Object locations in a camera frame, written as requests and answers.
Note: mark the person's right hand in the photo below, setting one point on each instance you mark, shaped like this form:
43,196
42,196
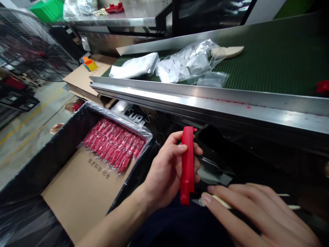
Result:
257,218

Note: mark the person's left hand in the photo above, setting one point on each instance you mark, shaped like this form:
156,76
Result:
164,172

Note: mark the long red plastic part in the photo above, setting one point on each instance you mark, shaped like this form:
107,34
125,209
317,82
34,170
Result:
187,167

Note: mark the person's body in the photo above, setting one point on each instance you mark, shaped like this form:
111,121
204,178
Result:
174,226

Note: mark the row of bagged red parts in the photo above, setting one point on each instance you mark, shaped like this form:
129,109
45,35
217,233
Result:
113,145

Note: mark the brown cardboard sheet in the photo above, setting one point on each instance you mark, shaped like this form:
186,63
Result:
84,190

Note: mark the small clear flat bag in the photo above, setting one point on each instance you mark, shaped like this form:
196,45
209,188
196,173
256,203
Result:
213,78

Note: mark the stack of white plastic bags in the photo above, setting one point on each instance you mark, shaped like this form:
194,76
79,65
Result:
135,67

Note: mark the crumpled clear plastic bags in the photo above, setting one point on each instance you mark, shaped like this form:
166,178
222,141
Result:
185,63

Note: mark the carton of red scraps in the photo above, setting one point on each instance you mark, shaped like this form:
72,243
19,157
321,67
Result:
73,105

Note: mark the stack of flat cardboard cartons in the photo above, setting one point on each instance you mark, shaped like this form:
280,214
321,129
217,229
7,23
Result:
87,82

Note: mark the black plastic-lined box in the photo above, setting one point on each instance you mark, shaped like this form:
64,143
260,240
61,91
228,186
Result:
38,164

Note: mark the green conveyor belt machine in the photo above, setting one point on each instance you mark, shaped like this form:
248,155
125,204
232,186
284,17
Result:
257,85

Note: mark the orange tape dispenser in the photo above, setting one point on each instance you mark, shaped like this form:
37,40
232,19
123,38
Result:
90,64

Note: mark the beige foam piece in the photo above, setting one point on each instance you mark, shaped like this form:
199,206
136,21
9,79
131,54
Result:
227,51

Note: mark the red plastic piece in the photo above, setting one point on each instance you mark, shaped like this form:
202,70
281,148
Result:
323,87

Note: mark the steel work table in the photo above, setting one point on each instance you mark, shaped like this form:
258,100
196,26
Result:
120,23

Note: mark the green plastic crate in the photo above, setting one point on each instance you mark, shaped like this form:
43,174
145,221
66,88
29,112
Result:
48,9

